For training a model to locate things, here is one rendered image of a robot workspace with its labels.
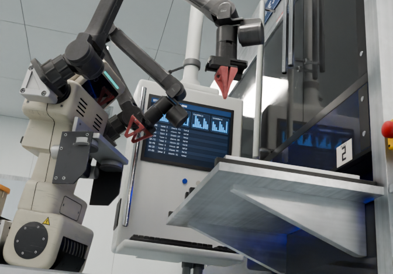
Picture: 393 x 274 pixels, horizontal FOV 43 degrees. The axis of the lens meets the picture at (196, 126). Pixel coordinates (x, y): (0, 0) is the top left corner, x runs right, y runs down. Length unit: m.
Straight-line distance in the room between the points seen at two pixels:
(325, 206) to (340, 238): 0.08
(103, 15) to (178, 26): 2.89
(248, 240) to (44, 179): 0.69
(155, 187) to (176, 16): 2.43
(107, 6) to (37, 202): 0.61
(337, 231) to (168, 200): 0.98
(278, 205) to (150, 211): 0.94
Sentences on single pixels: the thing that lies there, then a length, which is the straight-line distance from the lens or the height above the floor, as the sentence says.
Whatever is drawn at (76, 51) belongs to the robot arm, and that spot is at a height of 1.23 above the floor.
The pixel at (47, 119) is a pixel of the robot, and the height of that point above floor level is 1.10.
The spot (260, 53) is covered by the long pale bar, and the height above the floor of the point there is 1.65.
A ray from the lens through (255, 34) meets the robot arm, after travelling 1.32.
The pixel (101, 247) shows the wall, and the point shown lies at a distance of 6.62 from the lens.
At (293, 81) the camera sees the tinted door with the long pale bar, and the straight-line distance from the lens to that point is 1.94.
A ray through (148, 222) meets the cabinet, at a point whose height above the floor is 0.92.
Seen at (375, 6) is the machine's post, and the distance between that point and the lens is 1.47.
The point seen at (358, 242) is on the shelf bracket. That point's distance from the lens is 1.29.
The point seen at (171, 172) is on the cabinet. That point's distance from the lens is 2.12.
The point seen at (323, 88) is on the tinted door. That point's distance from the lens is 1.67.
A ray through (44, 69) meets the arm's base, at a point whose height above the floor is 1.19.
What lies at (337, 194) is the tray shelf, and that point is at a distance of 1.24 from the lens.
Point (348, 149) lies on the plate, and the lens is 1.43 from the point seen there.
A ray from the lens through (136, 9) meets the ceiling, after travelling 4.28.
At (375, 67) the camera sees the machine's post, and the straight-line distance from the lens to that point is 1.38.
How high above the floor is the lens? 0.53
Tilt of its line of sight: 22 degrees up
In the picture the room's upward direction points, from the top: 5 degrees clockwise
